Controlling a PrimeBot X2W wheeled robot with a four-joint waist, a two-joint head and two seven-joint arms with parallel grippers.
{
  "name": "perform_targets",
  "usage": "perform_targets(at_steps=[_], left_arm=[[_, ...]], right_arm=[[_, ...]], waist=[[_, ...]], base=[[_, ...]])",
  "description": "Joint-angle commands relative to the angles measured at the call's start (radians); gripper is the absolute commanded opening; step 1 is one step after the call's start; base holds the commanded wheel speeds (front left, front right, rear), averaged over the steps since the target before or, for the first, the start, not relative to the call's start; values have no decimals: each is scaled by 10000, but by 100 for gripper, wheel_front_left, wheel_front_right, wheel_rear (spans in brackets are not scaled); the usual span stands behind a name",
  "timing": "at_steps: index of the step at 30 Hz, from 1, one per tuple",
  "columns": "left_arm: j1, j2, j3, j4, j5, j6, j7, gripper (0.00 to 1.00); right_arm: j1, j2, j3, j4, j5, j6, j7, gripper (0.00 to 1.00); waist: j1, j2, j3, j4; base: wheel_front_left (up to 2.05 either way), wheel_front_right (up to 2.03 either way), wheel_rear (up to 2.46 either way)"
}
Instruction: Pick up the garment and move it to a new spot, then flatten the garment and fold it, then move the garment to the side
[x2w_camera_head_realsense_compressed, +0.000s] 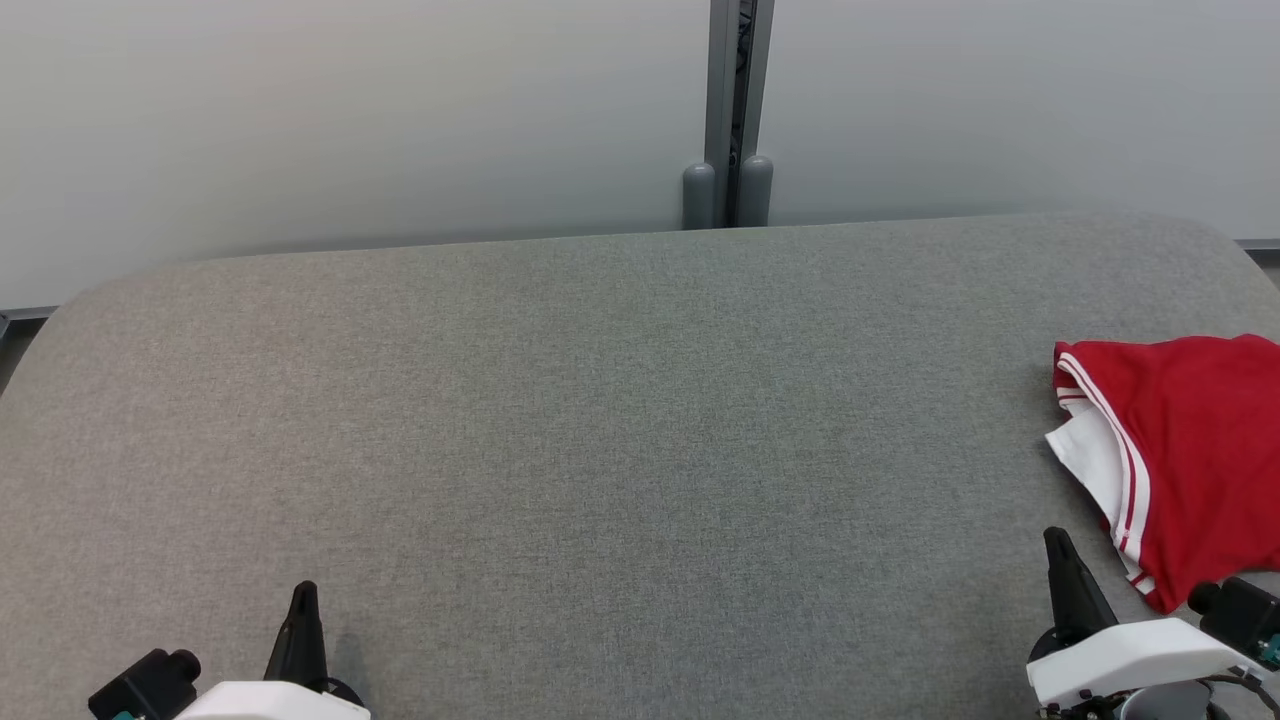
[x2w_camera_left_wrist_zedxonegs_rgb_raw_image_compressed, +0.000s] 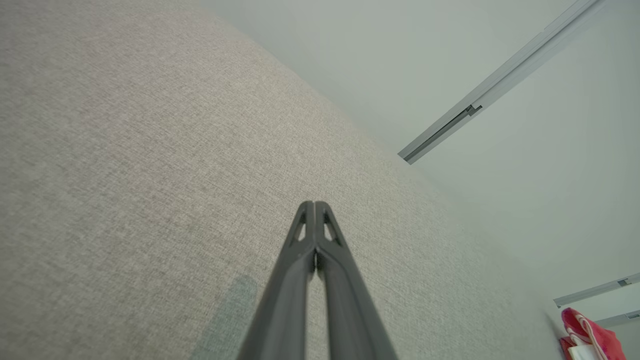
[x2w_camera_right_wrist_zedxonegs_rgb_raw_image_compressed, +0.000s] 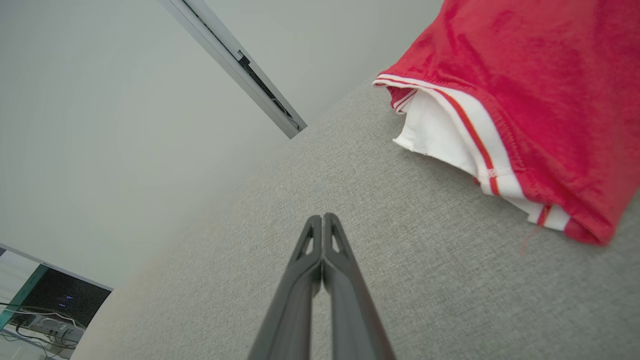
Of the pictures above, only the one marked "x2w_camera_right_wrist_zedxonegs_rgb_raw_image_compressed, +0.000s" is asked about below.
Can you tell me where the red shirt with white trim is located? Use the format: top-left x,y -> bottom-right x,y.
372,0 -> 640,247

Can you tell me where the grey fabric sofa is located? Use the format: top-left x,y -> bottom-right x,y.
70,75 -> 640,360

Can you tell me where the white device with cables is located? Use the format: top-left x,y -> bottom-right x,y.
27,312 -> 86,346

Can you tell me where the grey vertical post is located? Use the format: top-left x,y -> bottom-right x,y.
156,0 -> 308,140

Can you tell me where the teal frame strip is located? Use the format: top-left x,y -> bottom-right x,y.
0,264 -> 51,331

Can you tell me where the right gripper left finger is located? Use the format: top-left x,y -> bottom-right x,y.
247,214 -> 325,360

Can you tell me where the dark glass panel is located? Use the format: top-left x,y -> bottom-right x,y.
10,265 -> 113,331

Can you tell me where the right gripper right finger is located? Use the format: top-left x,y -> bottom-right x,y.
322,212 -> 397,360

